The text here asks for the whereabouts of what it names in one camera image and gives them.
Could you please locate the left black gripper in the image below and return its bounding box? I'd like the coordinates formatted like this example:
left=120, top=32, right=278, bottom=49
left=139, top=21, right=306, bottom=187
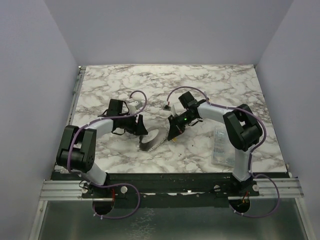
left=118, top=110, right=148, bottom=135

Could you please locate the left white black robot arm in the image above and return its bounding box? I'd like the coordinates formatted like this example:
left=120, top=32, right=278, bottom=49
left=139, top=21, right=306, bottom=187
left=56, top=99, right=148, bottom=198

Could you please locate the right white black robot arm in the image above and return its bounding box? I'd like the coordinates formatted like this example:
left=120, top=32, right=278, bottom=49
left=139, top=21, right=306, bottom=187
left=167, top=91, right=267, bottom=196

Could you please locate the clear plastic organizer box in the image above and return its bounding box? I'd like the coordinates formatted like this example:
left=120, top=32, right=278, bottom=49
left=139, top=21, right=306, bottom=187
left=211, top=125, right=235, bottom=168

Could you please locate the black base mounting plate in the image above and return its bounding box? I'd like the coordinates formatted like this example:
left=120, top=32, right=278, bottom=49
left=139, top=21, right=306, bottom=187
left=82, top=173, right=259, bottom=208

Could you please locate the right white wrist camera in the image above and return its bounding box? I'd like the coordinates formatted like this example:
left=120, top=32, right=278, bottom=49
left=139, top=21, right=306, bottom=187
left=163, top=104, right=177, bottom=116

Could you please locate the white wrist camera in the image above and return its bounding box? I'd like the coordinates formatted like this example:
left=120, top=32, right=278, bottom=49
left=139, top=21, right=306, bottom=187
left=126, top=99, right=143, bottom=115
left=163, top=104, right=177, bottom=116

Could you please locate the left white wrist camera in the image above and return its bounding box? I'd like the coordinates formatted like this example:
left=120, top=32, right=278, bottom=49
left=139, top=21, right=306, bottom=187
left=126, top=99, right=143, bottom=115

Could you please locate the aluminium frame rail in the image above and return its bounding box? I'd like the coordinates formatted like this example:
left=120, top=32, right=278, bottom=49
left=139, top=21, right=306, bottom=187
left=39, top=180, right=82, bottom=201

